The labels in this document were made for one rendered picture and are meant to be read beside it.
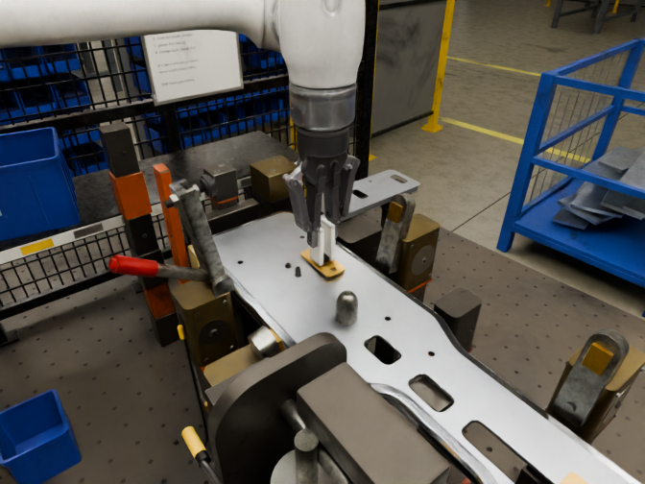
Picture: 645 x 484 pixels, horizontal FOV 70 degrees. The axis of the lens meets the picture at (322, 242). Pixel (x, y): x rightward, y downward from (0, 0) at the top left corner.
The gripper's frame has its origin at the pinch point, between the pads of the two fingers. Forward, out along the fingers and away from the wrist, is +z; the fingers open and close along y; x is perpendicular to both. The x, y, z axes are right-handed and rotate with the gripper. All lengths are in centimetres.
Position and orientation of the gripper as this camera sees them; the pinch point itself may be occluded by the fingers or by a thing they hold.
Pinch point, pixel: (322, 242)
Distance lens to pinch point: 75.7
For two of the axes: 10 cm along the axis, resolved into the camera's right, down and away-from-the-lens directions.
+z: 0.0, 8.3, 5.6
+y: -8.0, 3.4, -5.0
